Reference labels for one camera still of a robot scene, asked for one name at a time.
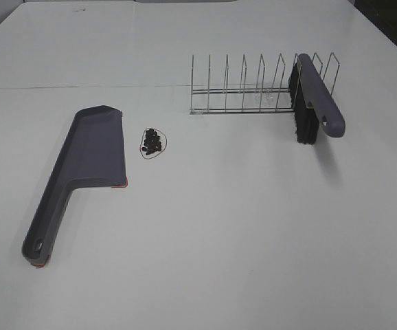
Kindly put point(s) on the pile of coffee beans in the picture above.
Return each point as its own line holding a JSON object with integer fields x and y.
{"x": 152, "y": 142}

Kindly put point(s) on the grey plastic dustpan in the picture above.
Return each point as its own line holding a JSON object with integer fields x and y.
{"x": 91, "y": 156}

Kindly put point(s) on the grey brush black bristles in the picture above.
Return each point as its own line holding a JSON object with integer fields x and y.
{"x": 312, "y": 103}

